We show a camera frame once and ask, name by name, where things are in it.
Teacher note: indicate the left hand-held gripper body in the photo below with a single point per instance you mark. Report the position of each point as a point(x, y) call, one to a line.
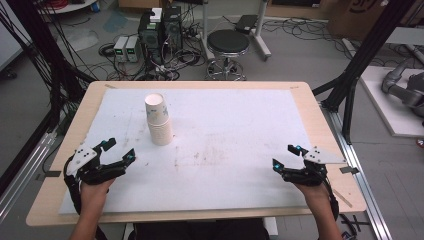
point(87, 173)

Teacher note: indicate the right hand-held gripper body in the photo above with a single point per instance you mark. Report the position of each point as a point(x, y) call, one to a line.
point(308, 176)

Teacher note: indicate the white printed paper cup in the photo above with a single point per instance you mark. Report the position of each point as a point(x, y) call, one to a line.
point(155, 103)

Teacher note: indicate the person's right hand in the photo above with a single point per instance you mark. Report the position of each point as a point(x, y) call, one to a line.
point(315, 196)

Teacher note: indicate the person's left hand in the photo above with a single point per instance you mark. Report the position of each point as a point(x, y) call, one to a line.
point(94, 196)

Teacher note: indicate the grey tape piece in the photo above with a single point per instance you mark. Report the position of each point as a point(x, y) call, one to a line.
point(349, 169)
point(52, 173)

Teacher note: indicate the thin wooden stick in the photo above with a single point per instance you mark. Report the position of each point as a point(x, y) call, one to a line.
point(343, 198)

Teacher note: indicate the wooden table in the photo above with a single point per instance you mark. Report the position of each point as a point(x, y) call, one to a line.
point(320, 110)

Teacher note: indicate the white table mat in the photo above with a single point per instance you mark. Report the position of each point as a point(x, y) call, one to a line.
point(216, 116)

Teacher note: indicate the grey power supply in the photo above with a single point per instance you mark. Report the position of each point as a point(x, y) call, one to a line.
point(120, 48)
point(132, 48)

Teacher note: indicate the white floor board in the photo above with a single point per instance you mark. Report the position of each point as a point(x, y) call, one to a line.
point(386, 110)

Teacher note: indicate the person's dark lap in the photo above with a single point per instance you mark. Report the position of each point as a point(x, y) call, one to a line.
point(200, 231)

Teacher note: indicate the black computer tower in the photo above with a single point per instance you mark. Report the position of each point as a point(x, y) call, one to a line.
point(172, 30)
point(150, 40)

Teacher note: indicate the white metal stand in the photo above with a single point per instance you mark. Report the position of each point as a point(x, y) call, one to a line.
point(261, 36)

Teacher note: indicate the black round stool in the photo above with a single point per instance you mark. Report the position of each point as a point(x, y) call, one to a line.
point(228, 41)

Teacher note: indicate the flat black device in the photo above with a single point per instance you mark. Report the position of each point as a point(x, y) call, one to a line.
point(246, 24)

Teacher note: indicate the cardboard box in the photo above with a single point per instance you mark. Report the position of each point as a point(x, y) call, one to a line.
point(350, 23)

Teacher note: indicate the small white box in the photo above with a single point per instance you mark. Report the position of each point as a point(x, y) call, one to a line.
point(156, 15)

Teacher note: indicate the white round table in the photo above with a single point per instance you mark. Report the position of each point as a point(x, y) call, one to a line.
point(73, 7)

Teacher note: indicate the aluminium floor rail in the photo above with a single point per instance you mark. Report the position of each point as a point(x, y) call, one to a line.
point(353, 156)
point(33, 156)

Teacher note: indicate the black metal frame post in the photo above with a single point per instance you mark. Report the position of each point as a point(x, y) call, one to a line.
point(366, 50)

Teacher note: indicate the white wall panel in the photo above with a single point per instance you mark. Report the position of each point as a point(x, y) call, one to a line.
point(8, 46)

